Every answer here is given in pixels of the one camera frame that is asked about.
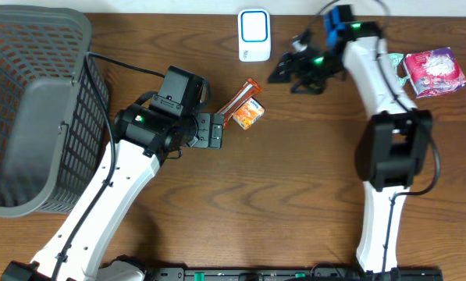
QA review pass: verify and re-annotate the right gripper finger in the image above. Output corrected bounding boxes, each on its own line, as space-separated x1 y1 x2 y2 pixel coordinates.
276 52 301 73
267 66 297 84

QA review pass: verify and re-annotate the purple red snack bag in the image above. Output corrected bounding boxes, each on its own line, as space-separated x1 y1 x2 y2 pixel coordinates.
402 47 466 98

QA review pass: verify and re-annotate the orange red snack bar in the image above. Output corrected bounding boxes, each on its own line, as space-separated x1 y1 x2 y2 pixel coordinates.
218 77 263 128

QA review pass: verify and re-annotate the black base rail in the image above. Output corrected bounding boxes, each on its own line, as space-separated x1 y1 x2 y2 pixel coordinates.
96 261 443 281

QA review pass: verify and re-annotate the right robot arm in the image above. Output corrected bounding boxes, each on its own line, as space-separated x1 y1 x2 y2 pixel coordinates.
268 1 440 280

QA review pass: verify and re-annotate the small orange tissue pack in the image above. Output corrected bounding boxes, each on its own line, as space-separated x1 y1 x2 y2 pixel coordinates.
233 98 265 130

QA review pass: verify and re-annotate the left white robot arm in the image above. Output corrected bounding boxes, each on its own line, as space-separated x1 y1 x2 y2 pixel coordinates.
1 104 224 280

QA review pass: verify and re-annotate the grey plastic shopping basket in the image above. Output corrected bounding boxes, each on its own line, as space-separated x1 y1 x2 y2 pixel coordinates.
0 5 110 218

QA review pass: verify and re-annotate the teal packet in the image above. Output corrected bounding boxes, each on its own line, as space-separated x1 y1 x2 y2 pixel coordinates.
388 53 410 87

